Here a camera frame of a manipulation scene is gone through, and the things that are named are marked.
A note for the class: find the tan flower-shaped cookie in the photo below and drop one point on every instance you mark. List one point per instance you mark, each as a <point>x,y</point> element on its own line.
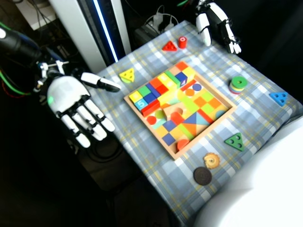
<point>211,160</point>

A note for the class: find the yellow cube with three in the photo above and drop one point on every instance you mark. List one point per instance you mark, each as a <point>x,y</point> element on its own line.
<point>163,76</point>

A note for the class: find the green triangle block with holes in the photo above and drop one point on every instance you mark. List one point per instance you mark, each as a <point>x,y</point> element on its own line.
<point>234,144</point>

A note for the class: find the yellow cube with two bars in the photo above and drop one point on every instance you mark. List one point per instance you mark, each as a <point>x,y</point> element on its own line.
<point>135,96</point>

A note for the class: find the yellow cube with letter S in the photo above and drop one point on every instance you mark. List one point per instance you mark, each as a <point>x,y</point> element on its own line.
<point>169,84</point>

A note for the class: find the wooden tray with printed shapes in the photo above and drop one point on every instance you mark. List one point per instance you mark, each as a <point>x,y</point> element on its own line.
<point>208,104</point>

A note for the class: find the blue plaid tablecloth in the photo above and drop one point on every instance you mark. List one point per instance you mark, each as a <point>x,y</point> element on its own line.
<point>146,59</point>

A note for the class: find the blue triangle block with holes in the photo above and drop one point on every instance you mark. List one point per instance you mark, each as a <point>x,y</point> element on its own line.
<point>275,95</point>

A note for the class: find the black box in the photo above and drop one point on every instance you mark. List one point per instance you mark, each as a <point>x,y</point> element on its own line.
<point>144,35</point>

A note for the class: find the plain wooden block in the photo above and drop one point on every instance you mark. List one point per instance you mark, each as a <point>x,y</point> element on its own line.
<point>174,109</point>

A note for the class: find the cyan cube with five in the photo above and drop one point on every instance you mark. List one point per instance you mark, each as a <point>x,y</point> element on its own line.
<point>141,104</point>

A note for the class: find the dark brown round cookie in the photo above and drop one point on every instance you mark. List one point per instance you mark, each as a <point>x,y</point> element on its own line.
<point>202,175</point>

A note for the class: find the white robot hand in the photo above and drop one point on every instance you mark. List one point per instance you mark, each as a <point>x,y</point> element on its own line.
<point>202,22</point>
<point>64,92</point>

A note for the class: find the yellow triangle block with holes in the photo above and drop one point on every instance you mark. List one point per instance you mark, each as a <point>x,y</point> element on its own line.
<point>126,74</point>

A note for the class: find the red triangle block with holes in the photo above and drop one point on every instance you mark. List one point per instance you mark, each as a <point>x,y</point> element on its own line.
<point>169,47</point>

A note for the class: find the white column with blue light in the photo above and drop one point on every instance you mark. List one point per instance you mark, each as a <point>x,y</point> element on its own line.
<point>75,28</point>

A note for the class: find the white power strip with plugs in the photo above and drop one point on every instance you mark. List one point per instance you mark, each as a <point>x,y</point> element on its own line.
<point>161,20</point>

